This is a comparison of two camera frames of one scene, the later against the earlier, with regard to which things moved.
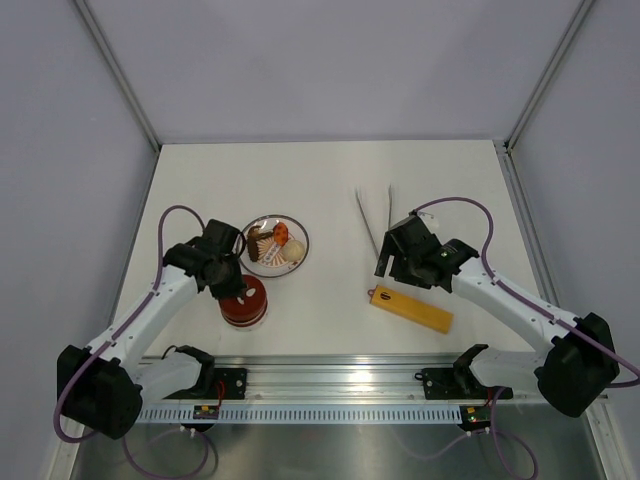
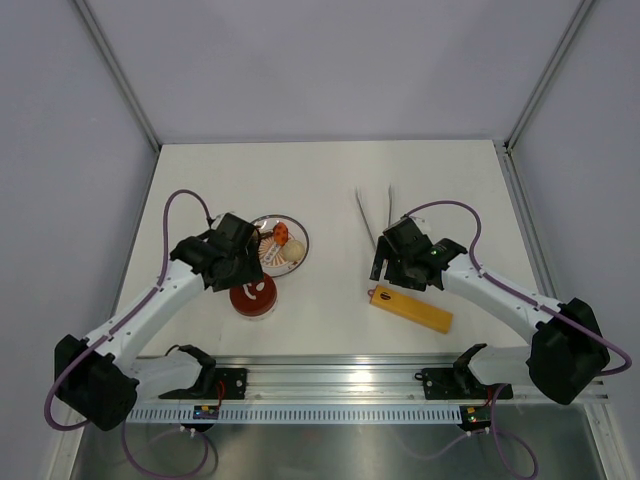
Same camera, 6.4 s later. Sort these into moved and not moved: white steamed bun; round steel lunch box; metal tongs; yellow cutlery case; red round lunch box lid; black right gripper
Moved: red round lunch box lid; round steel lunch box
Not moved: black right gripper; metal tongs; yellow cutlery case; white steamed bun
